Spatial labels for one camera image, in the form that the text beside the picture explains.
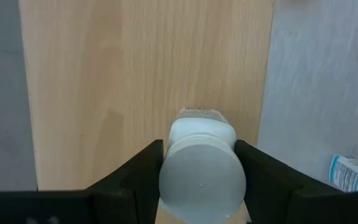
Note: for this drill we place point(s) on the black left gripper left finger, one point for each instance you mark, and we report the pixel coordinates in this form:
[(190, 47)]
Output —
[(126, 186)]

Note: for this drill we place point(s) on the white bottle blue-banded label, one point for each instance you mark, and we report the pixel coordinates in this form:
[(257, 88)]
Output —
[(353, 174)]

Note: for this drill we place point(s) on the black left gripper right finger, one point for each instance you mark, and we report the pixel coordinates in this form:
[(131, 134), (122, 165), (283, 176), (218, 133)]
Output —
[(275, 193)]

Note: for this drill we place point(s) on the wooden shelf black legs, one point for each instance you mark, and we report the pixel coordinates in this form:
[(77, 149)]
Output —
[(135, 77)]

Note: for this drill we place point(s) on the white bottle grey label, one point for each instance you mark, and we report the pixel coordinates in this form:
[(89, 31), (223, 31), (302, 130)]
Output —
[(202, 174)]

